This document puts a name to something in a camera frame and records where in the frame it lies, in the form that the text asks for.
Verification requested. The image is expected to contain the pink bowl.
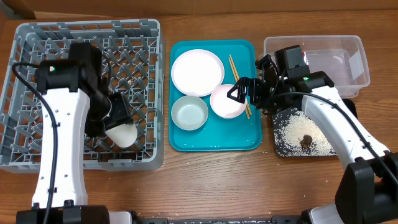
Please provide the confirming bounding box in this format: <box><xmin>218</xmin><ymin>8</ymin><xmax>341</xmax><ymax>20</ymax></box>
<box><xmin>210</xmin><ymin>84</ymin><xmax>247</xmax><ymax>119</ymax></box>

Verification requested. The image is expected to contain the white cup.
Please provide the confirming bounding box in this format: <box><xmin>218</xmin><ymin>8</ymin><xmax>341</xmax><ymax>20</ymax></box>
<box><xmin>105</xmin><ymin>124</ymin><xmax>138</xmax><ymax>148</ymax></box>

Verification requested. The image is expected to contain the grey bowl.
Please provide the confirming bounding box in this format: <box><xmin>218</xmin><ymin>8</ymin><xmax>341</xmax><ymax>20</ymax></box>
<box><xmin>171</xmin><ymin>96</ymin><xmax>209</xmax><ymax>131</ymax></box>

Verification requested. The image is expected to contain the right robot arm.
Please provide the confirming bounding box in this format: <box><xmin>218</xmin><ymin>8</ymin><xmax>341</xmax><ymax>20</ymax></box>
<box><xmin>227</xmin><ymin>52</ymin><xmax>397</xmax><ymax>223</ymax></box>

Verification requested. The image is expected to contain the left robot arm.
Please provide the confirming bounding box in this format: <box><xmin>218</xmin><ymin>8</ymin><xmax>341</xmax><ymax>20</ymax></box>
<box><xmin>16</xmin><ymin>58</ymin><xmax>137</xmax><ymax>223</ymax></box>

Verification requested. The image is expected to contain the spilled rice pile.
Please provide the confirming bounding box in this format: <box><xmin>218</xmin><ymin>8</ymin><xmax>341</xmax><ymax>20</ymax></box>
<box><xmin>273</xmin><ymin>108</ymin><xmax>338</xmax><ymax>157</ymax></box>

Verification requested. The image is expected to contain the black tray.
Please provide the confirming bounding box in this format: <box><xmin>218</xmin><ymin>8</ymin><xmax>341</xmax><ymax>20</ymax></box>
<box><xmin>270</xmin><ymin>98</ymin><xmax>365</xmax><ymax>159</ymax></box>

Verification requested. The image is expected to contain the large white plate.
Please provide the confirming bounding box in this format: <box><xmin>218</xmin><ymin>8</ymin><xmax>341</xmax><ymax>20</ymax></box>
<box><xmin>171</xmin><ymin>49</ymin><xmax>224</xmax><ymax>97</ymax></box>

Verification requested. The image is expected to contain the teal plastic tray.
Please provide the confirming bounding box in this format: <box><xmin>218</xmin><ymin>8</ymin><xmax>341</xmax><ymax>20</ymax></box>
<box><xmin>169</xmin><ymin>39</ymin><xmax>262</xmax><ymax>152</ymax></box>

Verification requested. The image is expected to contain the brown food scrap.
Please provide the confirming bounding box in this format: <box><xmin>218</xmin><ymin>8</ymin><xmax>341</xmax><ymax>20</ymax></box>
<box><xmin>300</xmin><ymin>134</ymin><xmax>312</xmax><ymax>149</ymax></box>

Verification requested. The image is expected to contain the grey plastic dish rack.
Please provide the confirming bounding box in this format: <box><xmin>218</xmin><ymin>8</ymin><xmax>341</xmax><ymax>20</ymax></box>
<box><xmin>1</xmin><ymin>19</ymin><xmax>165</xmax><ymax>173</ymax></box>

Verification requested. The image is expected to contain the clear plastic bin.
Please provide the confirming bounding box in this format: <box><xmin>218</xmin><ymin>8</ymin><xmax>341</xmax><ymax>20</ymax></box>
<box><xmin>264</xmin><ymin>35</ymin><xmax>370</xmax><ymax>98</ymax></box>

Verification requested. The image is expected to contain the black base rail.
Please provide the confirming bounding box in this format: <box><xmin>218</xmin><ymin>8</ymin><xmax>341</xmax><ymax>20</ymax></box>
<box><xmin>109</xmin><ymin>211</ymin><xmax>305</xmax><ymax>224</ymax></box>

